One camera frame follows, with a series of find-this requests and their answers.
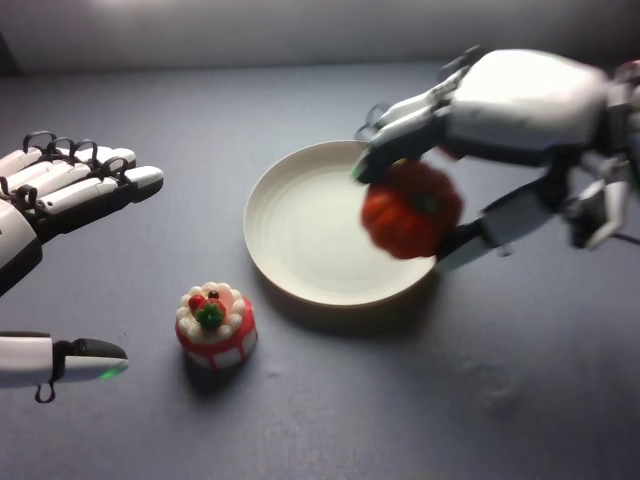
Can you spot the toy strawberry cream cake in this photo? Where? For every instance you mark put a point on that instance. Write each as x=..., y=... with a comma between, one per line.
x=216, y=325

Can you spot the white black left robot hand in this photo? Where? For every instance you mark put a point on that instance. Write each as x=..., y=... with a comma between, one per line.
x=65, y=185

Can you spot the orange toy pumpkin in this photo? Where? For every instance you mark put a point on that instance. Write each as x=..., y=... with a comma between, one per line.
x=410, y=220

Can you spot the round cream plate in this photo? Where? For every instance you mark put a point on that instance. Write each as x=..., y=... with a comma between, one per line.
x=310, y=230

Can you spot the grey table cloth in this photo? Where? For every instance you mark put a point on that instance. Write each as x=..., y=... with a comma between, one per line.
x=320, y=410

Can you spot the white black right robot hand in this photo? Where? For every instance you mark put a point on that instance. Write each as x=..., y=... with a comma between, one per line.
x=525, y=105

